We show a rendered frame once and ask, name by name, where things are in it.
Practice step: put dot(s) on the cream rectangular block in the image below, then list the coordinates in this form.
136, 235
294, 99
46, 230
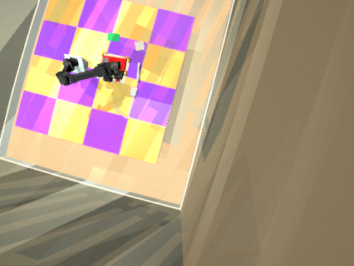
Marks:
133, 91

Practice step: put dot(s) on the green flat square patch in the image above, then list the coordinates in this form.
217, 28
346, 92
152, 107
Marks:
113, 37

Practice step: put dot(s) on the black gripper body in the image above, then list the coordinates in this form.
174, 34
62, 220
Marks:
119, 74

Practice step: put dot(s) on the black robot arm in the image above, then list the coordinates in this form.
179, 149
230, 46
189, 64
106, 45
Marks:
101, 70

